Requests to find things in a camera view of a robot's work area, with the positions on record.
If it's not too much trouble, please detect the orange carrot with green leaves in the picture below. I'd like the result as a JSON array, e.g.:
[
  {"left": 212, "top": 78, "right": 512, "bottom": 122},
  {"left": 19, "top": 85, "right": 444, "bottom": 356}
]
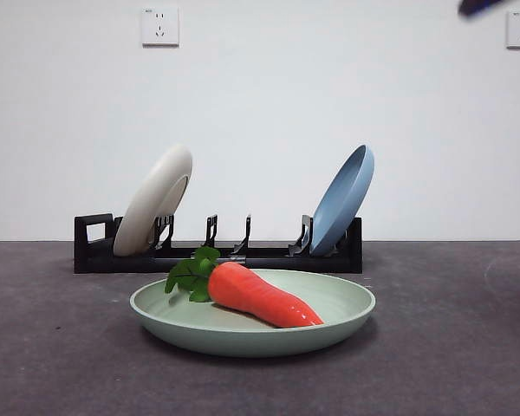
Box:
[{"left": 164, "top": 246, "right": 326, "bottom": 328}]

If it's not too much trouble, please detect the green plate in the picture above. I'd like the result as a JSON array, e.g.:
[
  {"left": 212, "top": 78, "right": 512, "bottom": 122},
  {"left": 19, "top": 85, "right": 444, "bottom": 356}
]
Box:
[{"left": 128, "top": 268, "right": 377, "bottom": 359}]

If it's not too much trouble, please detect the blue plate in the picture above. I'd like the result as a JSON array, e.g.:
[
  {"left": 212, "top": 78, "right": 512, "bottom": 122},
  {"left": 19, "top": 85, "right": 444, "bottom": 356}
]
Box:
[{"left": 309, "top": 144, "right": 376, "bottom": 256}]

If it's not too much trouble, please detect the cream plate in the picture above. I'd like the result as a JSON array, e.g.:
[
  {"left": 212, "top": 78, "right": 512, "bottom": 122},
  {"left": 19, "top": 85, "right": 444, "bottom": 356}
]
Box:
[{"left": 112, "top": 144, "right": 193, "bottom": 257}]

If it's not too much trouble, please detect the black plate rack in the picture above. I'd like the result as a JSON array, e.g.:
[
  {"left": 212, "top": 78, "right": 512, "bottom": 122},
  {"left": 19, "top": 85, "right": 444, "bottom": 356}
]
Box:
[{"left": 73, "top": 211, "right": 364, "bottom": 275}]

